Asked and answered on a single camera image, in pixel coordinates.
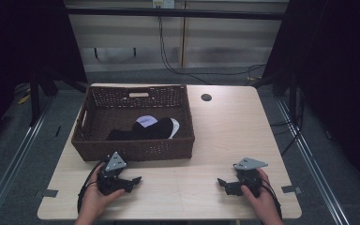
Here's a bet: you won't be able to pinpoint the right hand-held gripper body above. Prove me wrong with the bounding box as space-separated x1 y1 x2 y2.
232 157 269 199

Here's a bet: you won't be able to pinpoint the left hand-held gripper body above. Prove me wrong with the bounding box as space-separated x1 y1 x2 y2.
97 151 129 197

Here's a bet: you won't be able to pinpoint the brown wicker basket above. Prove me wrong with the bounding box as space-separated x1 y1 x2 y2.
70 83 196 162

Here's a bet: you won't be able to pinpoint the black cloth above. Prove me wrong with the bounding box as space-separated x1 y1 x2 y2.
105 116 174 142

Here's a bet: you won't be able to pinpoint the person's right hand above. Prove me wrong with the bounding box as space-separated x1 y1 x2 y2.
240 168 283 221

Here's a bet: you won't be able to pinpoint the person's left hand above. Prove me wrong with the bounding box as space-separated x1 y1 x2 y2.
75 163 127 219

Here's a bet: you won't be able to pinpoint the grey tape strip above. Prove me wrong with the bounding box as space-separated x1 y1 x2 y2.
33 188 59 199
280 185 304 195

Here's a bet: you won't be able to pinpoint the pale lavender cloth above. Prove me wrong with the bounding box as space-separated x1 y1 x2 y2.
135 114 159 128

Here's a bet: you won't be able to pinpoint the white cloth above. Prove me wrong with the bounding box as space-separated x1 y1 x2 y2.
168 117 181 140

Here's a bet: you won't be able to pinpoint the black metal stand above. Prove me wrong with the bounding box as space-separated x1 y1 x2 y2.
28 79 42 128

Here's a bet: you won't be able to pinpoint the black curtain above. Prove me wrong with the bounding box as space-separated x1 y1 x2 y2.
262 0 360 195
0 0 88 151

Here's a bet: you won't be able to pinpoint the black horizontal bar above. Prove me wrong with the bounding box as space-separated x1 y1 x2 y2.
65 7 289 22

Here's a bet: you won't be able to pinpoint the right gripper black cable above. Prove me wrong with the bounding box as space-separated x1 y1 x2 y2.
260 178 284 221

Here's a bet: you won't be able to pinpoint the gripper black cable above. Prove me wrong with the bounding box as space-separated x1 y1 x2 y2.
260 178 284 221
76 158 110 215

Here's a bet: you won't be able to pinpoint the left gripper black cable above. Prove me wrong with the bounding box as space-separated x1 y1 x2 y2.
76 158 110 215

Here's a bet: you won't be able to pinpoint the metal floor rail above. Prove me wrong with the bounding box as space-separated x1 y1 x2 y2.
0 99 55 225
275 97 353 225

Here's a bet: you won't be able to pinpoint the black hanging wall cable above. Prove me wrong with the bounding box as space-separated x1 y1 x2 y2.
157 15 267 86

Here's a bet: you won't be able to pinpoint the white wall socket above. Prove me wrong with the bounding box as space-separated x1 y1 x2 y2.
151 0 176 9

